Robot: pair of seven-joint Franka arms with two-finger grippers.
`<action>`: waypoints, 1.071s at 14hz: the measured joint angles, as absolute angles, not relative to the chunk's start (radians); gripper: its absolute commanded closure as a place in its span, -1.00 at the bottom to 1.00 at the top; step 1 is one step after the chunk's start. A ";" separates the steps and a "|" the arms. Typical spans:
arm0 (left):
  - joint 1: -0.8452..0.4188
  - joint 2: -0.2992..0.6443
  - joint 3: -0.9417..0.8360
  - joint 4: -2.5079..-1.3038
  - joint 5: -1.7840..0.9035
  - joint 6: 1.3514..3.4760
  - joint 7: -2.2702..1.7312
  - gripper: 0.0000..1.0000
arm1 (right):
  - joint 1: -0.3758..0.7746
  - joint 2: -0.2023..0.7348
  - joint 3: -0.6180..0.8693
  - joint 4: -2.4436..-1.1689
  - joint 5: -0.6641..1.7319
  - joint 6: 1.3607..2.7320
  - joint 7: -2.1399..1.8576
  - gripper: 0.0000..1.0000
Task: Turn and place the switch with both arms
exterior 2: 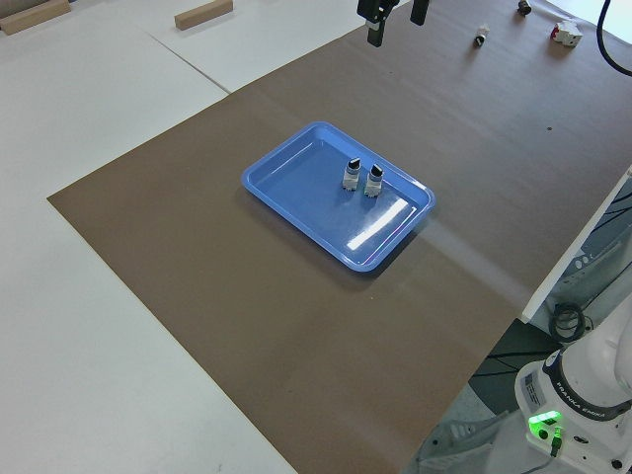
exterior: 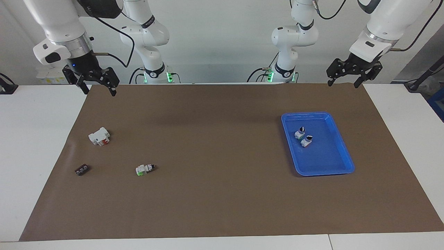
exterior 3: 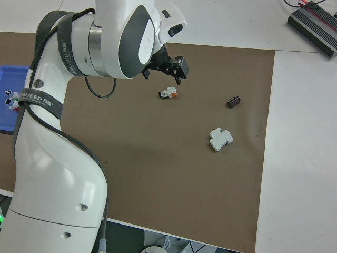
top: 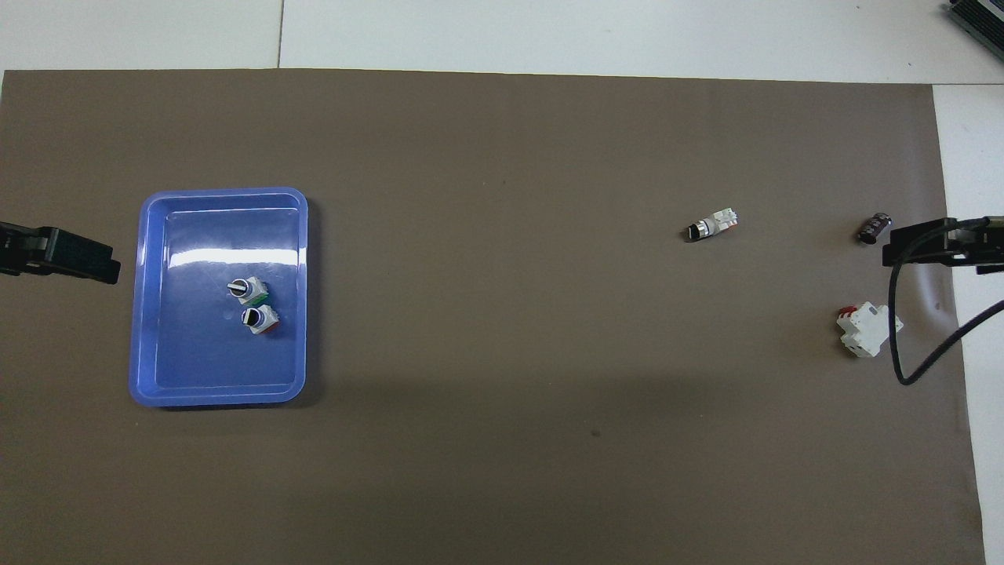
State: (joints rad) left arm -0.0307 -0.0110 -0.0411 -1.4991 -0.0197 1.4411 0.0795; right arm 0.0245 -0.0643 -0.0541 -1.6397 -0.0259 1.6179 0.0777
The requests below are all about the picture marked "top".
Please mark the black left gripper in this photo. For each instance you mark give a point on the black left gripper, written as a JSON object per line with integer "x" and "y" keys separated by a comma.
{"x": 17, "y": 249}

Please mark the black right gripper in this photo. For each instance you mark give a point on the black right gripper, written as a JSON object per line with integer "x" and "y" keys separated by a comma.
{"x": 980, "y": 245}

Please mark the small white grey part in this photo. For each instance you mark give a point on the small white grey part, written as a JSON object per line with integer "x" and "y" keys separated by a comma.
{"x": 714, "y": 224}

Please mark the small dark terminal block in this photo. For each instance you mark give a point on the small dark terminal block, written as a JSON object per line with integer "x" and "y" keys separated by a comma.
{"x": 874, "y": 228}

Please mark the white circuit breaker red lever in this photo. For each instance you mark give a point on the white circuit breaker red lever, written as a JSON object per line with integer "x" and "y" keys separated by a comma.
{"x": 869, "y": 329}

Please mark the blue plastic tray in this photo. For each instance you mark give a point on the blue plastic tray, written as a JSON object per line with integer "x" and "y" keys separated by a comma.
{"x": 204, "y": 361}

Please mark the brown paper table mat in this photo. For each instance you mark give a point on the brown paper table mat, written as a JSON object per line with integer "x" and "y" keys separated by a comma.
{"x": 502, "y": 439}

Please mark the white selector switch black knob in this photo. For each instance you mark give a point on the white selector switch black knob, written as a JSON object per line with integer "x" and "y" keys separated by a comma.
{"x": 249, "y": 292}
{"x": 260, "y": 320}

